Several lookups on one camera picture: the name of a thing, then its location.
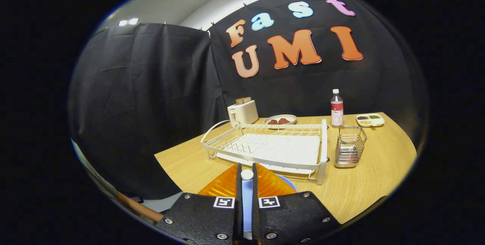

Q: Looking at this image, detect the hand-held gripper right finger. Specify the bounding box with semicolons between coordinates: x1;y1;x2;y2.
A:
252;163;341;245

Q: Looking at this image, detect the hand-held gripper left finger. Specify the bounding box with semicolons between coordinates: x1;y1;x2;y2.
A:
155;163;243;245

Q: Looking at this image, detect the blue checked handle spoon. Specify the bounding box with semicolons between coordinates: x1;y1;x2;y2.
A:
241;169;254;240

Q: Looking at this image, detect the white wire dish rack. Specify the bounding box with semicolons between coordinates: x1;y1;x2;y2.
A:
200;119;329;185

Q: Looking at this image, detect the metal wire basket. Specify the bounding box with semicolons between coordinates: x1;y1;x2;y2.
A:
334;126;368;168

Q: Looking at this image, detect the white oval plate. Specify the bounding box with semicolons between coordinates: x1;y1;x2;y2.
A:
263;114;297;126

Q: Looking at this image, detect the white divided sauce dish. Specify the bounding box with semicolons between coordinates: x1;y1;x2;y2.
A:
355;113;385;128

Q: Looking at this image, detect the white toaster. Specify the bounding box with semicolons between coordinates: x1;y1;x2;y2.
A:
227;100;259;128

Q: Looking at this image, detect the clear plastic water bottle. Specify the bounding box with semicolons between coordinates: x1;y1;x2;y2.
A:
330;89;344;128

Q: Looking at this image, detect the black backdrop cloth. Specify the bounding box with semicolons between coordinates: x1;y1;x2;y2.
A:
68;0;429;200

